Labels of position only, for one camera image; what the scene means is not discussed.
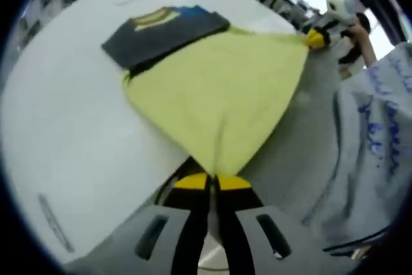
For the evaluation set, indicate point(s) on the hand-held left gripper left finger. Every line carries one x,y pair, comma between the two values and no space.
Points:
190,223

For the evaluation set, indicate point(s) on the yellow grey blue garment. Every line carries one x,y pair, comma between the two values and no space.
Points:
219,94

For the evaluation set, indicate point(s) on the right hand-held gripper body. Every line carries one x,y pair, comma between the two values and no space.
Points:
342,7

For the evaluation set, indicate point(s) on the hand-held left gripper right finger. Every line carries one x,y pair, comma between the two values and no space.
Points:
235,223

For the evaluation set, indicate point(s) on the person's pale printed clothing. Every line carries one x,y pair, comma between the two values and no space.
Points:
370,146

